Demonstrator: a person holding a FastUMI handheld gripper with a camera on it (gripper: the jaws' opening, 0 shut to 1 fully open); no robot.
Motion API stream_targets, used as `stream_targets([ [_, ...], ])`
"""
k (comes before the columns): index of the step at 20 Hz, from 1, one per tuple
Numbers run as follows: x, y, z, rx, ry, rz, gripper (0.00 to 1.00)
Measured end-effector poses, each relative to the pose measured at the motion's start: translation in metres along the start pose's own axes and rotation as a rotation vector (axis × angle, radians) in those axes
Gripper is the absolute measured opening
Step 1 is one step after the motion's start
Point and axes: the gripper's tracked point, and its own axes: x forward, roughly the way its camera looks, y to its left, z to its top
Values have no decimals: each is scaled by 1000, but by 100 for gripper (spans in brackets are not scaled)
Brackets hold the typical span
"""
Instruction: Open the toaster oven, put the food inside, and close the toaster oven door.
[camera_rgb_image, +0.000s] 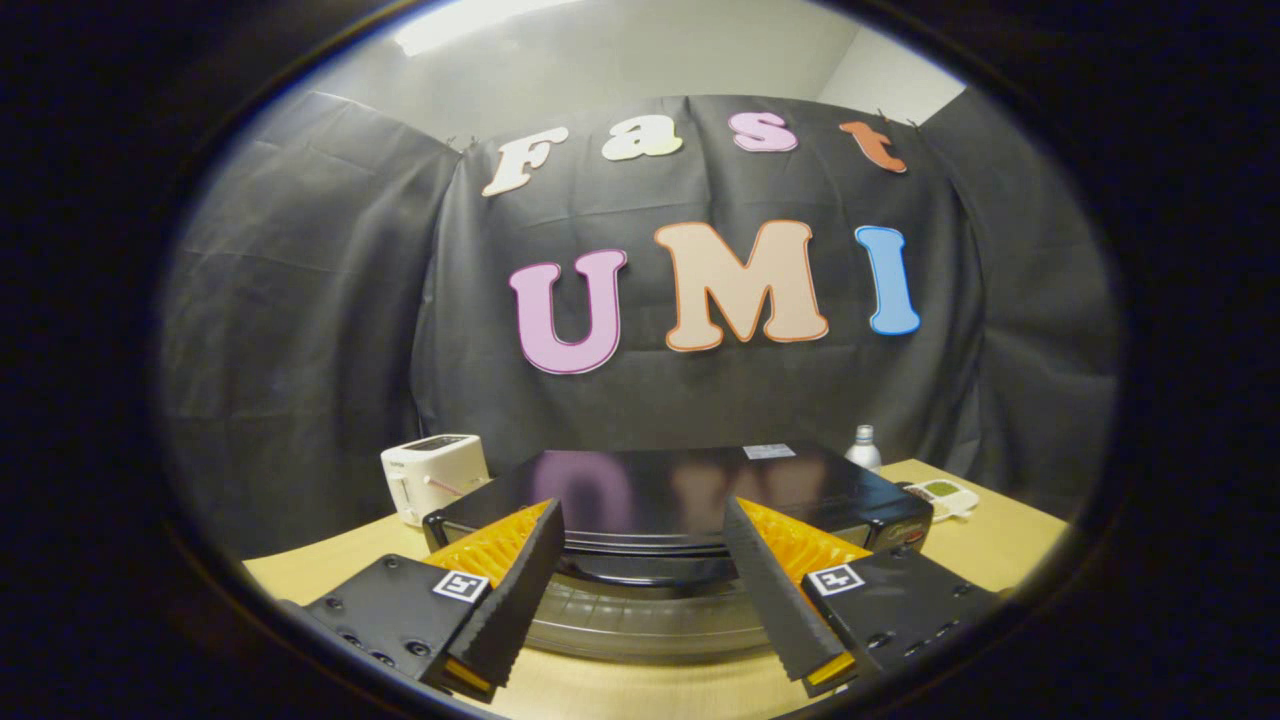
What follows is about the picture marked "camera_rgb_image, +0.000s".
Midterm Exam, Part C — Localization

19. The white divided seasoning dish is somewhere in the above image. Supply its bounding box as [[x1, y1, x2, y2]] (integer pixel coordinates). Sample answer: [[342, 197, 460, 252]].
[[903, 478, 981, 521]]

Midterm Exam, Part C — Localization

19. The black toaster oven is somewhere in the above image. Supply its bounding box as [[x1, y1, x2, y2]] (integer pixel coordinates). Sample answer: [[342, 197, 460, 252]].
[[422, 443, 936, 663]]

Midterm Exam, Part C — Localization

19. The white bottle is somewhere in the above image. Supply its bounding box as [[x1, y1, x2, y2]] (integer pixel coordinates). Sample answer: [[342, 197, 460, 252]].
[[845, 424, 883, 473]]

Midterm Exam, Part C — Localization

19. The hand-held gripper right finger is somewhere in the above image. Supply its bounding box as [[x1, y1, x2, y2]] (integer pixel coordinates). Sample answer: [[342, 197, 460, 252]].
[[722, 496, 1004, 699]]

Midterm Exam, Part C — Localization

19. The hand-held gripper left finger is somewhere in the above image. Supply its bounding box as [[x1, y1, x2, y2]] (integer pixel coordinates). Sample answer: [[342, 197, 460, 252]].
[[300, 498, 566, 704]]

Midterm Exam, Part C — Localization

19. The white pop-up toaster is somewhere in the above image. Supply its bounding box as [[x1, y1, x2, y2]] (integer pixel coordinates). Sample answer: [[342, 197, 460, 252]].
[[380, 433, 491, 528]]

